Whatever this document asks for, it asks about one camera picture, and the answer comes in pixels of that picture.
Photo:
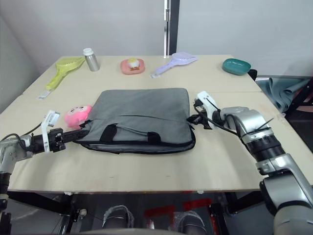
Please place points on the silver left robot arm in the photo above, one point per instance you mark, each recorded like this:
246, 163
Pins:
11, 153

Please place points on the pink plastic dish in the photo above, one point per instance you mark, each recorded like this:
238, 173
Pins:
126, 67

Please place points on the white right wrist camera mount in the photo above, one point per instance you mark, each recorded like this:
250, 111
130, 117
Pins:
207, 102

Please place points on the purple plastic scoop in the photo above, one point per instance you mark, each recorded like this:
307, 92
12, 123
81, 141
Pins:
179, 58

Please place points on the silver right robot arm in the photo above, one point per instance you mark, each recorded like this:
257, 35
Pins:
254, 120

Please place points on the white and yellow egg toy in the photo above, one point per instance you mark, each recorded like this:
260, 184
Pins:
133, 63

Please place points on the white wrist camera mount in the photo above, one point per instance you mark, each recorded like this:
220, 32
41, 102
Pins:
207, 102
50, 118

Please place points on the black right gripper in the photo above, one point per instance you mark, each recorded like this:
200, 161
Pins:
200, 107

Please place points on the teal plastic bowl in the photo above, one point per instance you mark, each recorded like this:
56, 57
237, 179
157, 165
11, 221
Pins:
236, 66

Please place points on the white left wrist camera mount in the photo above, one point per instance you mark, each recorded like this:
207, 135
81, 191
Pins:
50, 118

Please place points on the pink plush toy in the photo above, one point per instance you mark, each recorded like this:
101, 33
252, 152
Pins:
77, 114

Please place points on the yellow-green plastic scoop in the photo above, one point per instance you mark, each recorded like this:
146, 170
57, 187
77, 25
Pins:
66, 66

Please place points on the black side frame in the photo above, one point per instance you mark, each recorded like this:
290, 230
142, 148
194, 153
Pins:
300, 102

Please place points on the white aluminium profile rail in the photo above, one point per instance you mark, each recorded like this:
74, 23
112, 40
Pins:
166, 29

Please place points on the silver bottle with white cap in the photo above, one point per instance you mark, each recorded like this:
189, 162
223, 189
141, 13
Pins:
92, 61

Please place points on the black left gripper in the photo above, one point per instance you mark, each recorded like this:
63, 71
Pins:
56, 140

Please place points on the grey laptop bag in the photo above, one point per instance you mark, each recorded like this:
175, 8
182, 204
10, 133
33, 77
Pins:
144, 107

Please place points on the grey-blue cloth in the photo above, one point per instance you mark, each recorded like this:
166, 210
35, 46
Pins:
276, 93

